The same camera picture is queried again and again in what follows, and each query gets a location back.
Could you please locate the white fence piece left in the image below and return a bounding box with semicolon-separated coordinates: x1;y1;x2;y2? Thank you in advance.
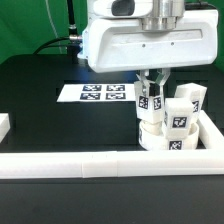
0;113;10;143

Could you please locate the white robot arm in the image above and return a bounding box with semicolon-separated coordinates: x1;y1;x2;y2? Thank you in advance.
78;0;218;96

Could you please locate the black cable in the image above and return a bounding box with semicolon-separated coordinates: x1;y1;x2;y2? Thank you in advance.
33;0;83;56

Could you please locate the white marker sheet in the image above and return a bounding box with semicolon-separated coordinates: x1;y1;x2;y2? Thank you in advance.
57;83;135;102

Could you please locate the white U-shaped fence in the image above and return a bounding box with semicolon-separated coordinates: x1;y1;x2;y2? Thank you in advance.
0;112;224;179

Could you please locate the grey cable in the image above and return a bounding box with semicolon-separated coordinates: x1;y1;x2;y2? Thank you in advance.
44;0;64;54

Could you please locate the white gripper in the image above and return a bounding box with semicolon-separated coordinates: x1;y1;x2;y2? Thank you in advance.
85;10;218;97

